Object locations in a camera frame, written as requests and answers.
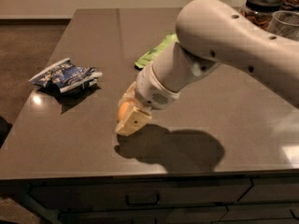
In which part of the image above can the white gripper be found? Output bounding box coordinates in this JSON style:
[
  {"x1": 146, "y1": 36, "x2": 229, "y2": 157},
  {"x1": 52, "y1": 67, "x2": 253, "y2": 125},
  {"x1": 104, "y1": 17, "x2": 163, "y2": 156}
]
[{"x1": 115, "y1": 63, "x2": 180, "y2": 136}]

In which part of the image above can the orange fruit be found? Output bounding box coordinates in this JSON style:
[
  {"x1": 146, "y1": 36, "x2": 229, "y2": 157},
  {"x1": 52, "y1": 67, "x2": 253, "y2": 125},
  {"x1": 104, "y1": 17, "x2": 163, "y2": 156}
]
[{"x1": 117, "y1": 102, "x2": 130, "y2": 122}]

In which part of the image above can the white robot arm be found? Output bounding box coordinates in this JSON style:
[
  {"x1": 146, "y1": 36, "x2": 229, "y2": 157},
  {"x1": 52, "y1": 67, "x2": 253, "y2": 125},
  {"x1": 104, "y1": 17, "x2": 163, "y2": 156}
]
[{"x1": 116, "y1": 0, "x2": 299, "y2": 136}]

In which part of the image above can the green chip bag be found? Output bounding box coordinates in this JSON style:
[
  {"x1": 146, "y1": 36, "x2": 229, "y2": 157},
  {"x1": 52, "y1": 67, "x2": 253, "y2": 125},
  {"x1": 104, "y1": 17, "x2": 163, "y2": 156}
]
[{"x1": 135, "y1": 33, "x2": 178, "y2": 70}]

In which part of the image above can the blue chip bag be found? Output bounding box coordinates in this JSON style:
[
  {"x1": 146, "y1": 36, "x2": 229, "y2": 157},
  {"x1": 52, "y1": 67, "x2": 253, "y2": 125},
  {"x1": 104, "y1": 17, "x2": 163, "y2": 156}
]
[{"x1": 30, "y1": 58, "x2": 103, "y2": 94}]

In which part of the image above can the dark cabinet drawer front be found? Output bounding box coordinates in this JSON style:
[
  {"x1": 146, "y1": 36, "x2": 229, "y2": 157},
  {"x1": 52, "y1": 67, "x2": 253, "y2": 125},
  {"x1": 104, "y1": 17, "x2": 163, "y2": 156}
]
[{"x1": 31, "y1": 179, "x2": 251, "y2": 211}]

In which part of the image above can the glass jar with black lid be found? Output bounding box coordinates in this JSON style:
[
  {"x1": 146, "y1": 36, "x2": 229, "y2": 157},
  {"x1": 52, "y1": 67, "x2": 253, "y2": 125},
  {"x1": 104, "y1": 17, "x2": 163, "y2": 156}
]
[{"x1": 240, "y1": 0, "x2": 282, "y2": 30}]

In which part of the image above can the clear glass container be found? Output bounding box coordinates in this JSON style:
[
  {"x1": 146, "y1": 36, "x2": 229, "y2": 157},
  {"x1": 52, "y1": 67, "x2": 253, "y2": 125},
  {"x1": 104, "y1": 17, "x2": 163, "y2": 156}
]
[{"x1": 267, "y1": 10, "x2": 299, "y2": 41}]

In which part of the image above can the black drawer handle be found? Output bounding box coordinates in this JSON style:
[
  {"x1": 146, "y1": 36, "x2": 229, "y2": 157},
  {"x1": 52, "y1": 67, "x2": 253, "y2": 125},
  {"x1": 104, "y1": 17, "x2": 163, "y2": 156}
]
[{"x1": 125, "y1": 193, "x2": 161, "y2": 207}]

